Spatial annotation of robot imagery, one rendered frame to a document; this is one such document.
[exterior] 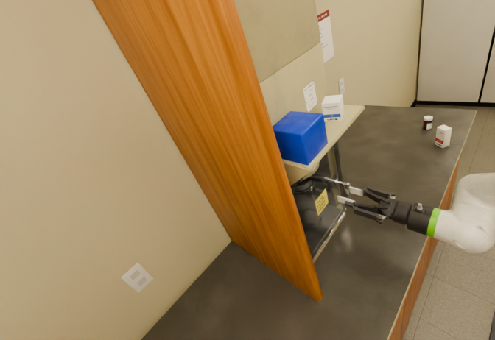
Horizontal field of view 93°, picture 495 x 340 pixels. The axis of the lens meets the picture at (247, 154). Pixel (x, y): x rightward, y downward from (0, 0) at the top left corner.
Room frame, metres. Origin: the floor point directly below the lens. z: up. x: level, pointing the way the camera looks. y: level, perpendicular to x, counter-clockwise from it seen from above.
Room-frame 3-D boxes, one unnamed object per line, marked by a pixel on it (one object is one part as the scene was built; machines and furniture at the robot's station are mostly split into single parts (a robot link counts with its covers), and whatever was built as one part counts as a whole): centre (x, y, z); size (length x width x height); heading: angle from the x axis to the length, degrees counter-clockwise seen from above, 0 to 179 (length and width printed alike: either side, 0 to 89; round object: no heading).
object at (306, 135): (0.51, -0.14, 1.55); 0.10 x 0.10 x 0.09; 34
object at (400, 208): (0.50, -0.40, 1.14); 0.09 x 0.08 x 0.07; 35
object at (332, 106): (0.61, -0.29, 1.54); 0.05 x 0.05 x 0.06; 50
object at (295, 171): (0.57, -0.22, 1.46); 0.32 x 0.11 x 0.10; 124
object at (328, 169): (0.61, -0.19, 1.19); 0.30 x 0.01 x 0.40; 124
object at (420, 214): (0.44, -0.44, 1.15); 0.09 x 0.06 x 0.12; 125
